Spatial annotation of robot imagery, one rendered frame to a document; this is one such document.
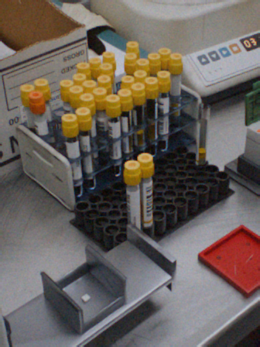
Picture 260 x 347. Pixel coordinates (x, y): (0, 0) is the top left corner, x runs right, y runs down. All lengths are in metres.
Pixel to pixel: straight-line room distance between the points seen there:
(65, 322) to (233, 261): 0.19
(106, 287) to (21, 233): 0.16
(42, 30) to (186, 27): 0.19
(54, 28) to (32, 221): 0.25
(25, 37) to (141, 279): 0.43
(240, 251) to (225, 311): 0.08
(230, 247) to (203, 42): 0.34
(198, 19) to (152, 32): 0.06
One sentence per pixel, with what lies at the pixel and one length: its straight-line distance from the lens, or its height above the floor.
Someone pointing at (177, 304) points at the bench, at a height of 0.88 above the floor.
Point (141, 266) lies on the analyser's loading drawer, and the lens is 0.60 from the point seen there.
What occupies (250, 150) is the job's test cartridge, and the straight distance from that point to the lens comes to 0.73.
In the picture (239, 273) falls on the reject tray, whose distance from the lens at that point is 0.65.
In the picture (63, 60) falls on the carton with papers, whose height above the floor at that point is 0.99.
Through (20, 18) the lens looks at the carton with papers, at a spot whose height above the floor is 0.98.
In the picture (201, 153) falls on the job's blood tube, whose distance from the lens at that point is 0.73.
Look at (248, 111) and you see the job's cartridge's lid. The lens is 0.71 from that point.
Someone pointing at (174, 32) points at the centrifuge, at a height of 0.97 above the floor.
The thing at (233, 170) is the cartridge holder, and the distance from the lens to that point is 0.76.
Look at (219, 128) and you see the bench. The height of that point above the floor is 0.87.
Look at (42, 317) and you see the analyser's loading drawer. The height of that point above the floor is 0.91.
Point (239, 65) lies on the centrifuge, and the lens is 0.91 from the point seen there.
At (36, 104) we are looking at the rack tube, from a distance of 0.70.
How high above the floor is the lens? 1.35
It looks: 39 degrees down
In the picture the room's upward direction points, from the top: 1 degrees counter-clockwise
